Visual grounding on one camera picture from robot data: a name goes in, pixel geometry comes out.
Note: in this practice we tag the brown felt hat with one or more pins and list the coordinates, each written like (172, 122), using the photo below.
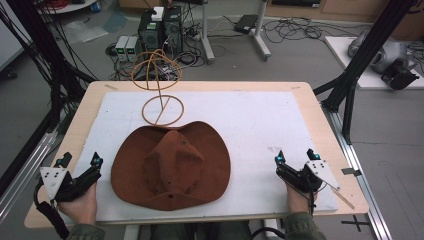
(173, 166)

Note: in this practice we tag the black device on platform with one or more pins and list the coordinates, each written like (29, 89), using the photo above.
(398, 76)

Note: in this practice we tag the white floor platform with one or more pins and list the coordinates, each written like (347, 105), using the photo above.
(340, 53)

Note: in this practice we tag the grey robot shell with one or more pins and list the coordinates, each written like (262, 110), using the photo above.
(390, 53)

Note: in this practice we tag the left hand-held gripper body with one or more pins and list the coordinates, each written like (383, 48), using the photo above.
(71, 188)

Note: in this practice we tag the grey bench power supply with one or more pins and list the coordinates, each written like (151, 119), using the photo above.
(121, 48)
(132, 48)

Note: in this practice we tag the person's right hand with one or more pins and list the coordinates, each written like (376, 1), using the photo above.
(296, 201)

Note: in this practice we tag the black computer tower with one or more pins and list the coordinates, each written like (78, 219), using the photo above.
(160, 31)

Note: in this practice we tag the thin wooden stick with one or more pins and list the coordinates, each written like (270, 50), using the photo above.
(343, 199)

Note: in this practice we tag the grey tape piece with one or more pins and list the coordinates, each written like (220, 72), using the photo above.
(351, 172)

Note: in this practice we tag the white foam mat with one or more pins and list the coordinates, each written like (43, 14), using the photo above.
(253, 133)

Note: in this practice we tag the person's left hand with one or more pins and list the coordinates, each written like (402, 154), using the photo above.
(80, 206)

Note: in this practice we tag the black metal frame post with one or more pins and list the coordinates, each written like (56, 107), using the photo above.
(366, 53)
(43, 50)

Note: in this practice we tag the round white table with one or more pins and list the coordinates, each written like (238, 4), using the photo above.
(66, 6)

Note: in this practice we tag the white desk leg frame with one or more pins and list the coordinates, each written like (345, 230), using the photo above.
(260, 36)

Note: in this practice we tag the aluminium rail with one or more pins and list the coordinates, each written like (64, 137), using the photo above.
(360, 173)
(23, 173)

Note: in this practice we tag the black box on floor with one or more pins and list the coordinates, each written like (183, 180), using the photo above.
(246, 24)

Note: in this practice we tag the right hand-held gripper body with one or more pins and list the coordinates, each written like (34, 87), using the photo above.
(306, 176)

